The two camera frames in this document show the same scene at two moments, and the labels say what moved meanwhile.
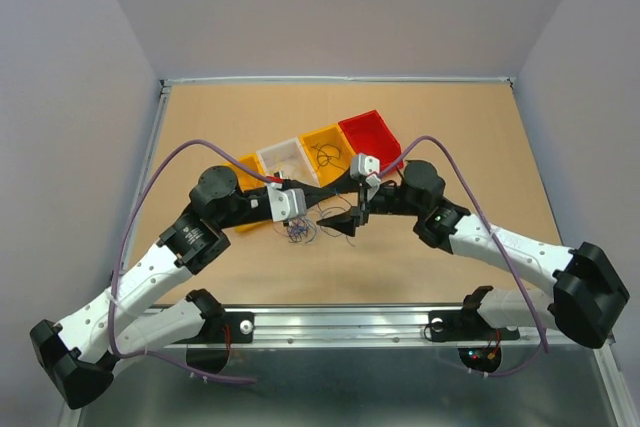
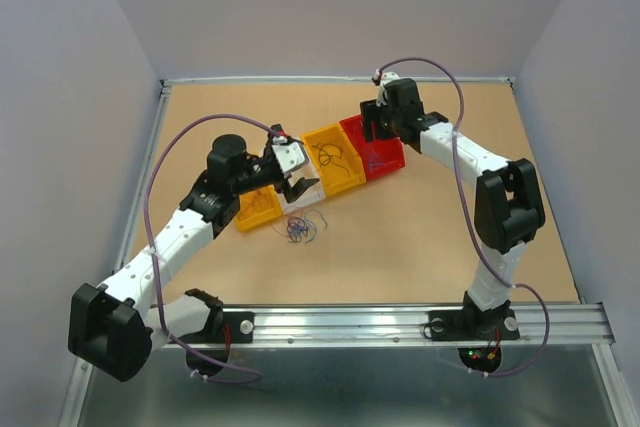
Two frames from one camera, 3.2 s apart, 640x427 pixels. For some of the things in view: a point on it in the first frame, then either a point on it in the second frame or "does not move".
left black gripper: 312,193 -> 292,193
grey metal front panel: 362,386 does not move
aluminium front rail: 397,326 does not move
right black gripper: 347,222 -> 371,112
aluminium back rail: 165,81 does not move
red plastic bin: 369,134 does not move
